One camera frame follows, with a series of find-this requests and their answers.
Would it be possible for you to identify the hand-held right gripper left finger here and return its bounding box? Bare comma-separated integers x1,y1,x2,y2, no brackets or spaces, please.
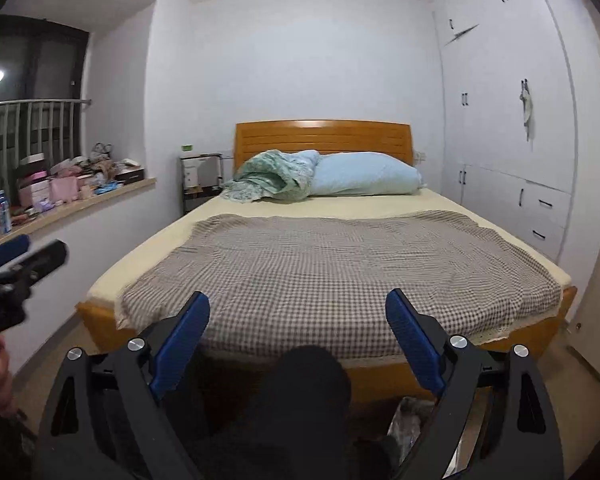
37,290,211,480

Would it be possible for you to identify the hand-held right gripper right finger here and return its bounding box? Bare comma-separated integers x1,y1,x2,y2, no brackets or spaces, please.
385,287,566,480

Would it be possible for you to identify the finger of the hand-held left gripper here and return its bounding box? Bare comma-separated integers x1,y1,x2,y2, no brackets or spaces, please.
0,234,32,275
0,240,69,286

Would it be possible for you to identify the trash bin with clear liner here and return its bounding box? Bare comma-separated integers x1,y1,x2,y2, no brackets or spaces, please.
386,396,486,480

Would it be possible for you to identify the person's left forearm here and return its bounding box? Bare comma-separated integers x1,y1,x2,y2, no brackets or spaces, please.
0,400,38,480

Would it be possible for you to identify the pile of small windowsill items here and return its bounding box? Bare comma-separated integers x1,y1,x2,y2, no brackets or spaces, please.
0,142,146,241

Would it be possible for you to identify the wooden windowsill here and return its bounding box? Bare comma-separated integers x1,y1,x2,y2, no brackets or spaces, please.
0,176,158,251

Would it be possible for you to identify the brown checkered blanket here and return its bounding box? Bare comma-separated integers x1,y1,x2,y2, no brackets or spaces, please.
115,210,563,361

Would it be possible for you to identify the black box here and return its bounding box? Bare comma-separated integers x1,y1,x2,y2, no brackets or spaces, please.
114,166,146,187

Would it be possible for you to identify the metal window railing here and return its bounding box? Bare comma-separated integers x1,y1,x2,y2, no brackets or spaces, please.
0,99,93,211

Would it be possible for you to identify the black metal bedside rack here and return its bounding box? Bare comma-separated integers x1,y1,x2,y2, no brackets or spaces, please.
180,152,226,216

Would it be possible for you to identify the white box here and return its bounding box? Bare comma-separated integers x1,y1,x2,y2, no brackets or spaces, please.
183,157,201,189

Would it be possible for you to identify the light blue pillow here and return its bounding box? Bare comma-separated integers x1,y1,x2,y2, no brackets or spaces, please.
307,152,426,197

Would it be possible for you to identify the green lace blanket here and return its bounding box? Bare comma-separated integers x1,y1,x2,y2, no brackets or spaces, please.
221,149,321,205

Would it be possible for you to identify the dark window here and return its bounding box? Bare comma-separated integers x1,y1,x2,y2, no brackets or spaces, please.
0,15,91,211

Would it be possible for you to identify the wooden bed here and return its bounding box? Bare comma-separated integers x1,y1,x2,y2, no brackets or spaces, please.
75,120,578,403

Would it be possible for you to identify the white wardrobe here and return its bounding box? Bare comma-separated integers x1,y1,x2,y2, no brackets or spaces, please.
432,0,581,266

